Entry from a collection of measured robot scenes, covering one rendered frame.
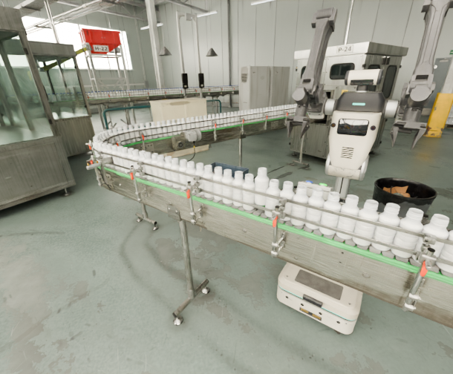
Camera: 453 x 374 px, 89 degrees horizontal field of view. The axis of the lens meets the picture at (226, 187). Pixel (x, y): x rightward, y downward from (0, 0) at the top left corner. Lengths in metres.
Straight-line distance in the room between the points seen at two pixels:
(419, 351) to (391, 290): 1.11
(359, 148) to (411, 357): 1.30
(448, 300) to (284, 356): 1.04
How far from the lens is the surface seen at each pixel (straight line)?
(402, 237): 0.93
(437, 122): 8.40
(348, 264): 0.99
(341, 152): 1.47
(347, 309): 1.76
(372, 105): 1.49
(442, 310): 1.05
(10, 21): 4.01
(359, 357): 1.91
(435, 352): 2.15
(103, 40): 7.68
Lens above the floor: 1.55
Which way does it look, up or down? 25 degrees down
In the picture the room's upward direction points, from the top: 2 degrees counter-clockwise
